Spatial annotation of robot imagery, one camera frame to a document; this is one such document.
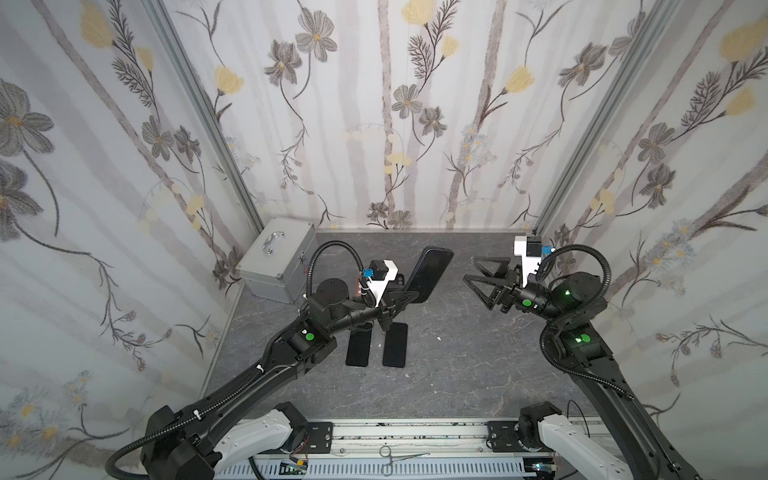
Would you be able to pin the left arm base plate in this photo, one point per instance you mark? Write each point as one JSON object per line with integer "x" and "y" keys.
{"x": 317, "y": 439}

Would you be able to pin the silver first aid case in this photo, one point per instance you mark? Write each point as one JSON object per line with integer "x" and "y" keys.
{"x": 275, "y": 266}

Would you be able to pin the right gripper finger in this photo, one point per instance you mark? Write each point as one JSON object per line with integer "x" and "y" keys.
{"x": 489, "y": 264}
{"x": 475, "y": 282}

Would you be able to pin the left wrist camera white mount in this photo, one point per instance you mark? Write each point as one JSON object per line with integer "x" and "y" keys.
{"x": 375, "y": 279}

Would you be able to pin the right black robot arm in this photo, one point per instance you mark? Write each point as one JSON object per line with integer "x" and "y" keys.
{"x": 571, "y": 344}

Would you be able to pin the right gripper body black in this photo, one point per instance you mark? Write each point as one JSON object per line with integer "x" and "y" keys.
{"x": 508, "y": 294}

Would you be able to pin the phone with black screen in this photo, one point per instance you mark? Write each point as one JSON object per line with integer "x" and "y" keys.
{"x": 358, "y": 350}

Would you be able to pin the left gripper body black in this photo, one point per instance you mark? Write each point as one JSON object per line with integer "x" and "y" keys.
{"x": 385, "y": 306}

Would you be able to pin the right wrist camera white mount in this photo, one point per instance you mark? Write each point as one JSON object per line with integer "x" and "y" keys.
{"x": 531, "y": 250}

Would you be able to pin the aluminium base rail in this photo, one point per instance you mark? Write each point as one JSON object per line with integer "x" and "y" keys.
{"x": 457, "y": 450}

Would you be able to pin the metal scissors forceps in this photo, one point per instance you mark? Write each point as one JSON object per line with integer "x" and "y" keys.
{"x": 391, "y": 460}

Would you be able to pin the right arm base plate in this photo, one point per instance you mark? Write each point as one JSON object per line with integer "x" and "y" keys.
{"x": 504, "y": 437}

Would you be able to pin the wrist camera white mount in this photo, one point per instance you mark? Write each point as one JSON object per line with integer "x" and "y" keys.
{"x": 375, "y": 279}
{"x": 531, "y": 250}

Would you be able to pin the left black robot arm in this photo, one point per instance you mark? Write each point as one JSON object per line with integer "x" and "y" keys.
{"x": 212, "y": 434}

